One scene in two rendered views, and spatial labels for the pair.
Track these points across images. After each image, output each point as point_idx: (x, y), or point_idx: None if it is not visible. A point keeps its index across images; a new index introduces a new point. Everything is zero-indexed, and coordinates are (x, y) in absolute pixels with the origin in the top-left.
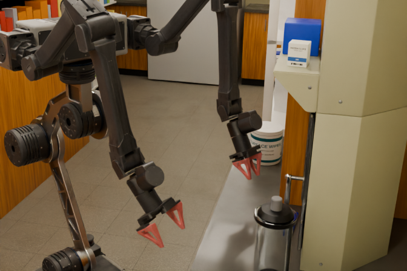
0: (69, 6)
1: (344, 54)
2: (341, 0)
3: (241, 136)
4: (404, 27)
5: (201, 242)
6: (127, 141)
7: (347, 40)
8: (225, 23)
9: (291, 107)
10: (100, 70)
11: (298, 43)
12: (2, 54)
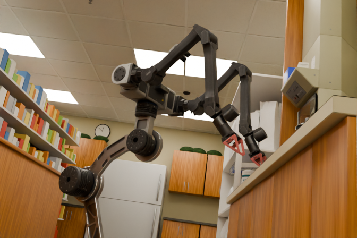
0: (197, 26)
1: (329, 60)
2: (325, 38)
3: (255, 143)
4: (350, 60)
5: (248, 176)
6: (217, 96)
7: (330, 54)
8: (245, 83)
9: (283, 127)
10: (209, 55)
11: (303, 62)
12: (121, 75)
